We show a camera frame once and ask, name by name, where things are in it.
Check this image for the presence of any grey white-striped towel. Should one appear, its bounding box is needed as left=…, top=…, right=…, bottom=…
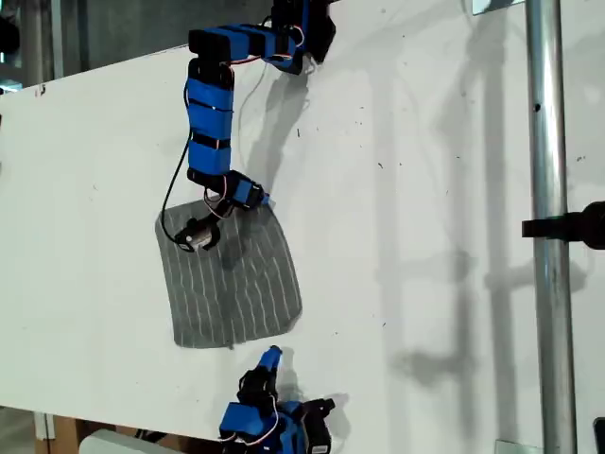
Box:
left=154, top=198, right=303, bottom=350

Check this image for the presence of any white box under table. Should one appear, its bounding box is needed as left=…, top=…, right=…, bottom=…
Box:
left=78, top=428, right=190, bottom=454

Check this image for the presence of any wooden furniture panel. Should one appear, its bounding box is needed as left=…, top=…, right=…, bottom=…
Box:
left=32, top=410, right=81, bottom=454

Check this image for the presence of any black round background object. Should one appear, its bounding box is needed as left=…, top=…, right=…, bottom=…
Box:
left=0, top=16, right=21, bottom=54

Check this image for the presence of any black silver gripper camera box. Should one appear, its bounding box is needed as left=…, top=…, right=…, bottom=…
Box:
left=174, top=216, right=222, bottom=254

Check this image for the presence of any black camera cable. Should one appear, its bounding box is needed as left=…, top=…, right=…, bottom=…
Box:
left=159, top=134, right=193, bottom=245

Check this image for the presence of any steel post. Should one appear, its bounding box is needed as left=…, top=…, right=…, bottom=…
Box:
left=524, top=0, right=580, bottom=454

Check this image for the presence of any black post clamp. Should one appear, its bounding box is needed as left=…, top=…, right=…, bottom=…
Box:
left=521, top=201, right=605, bottom=251

